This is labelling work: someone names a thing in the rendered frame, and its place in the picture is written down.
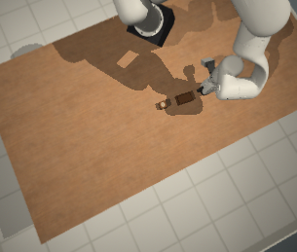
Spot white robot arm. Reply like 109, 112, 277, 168
113, 0, 291, 100

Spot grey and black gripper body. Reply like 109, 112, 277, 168
201, 76, 215, 94

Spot brown wooden tray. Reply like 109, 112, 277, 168
175, 91, 194, 105

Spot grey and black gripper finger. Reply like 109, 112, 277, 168
197, 86, 204, 95

